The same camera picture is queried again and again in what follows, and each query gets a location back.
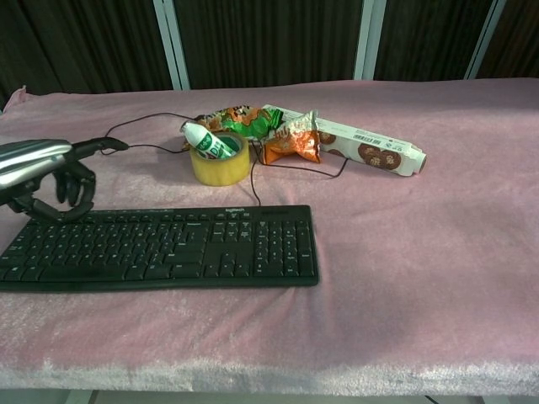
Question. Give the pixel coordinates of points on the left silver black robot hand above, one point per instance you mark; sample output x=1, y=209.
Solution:
x=38, y=155

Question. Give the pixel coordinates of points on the black Logitech keyboard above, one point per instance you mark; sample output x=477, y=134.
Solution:
x=160, y=248

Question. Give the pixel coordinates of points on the green and white bottle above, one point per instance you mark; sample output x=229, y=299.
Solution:
x=206, y=141

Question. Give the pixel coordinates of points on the yellow packing tape roll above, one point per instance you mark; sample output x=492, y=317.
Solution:
x=220, y=168

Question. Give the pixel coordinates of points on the green orange snack bag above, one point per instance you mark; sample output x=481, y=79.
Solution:
x=240, y=120

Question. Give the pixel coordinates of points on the orange crumpled snack bag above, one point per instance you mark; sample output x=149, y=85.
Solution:
x=295, y=141

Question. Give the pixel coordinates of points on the dark brown curtain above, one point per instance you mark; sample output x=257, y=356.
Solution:
x=269, y=42

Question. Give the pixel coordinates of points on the white chocolate cookie box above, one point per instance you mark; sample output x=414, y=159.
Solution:
x=370, y=145

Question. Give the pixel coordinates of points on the pink fuzzy table cloth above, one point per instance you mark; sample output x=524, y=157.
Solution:
x=379, y=252

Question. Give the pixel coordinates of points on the white window frame post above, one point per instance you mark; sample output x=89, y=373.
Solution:
x=484, y=38
x=364, y=40
x=173, y=42

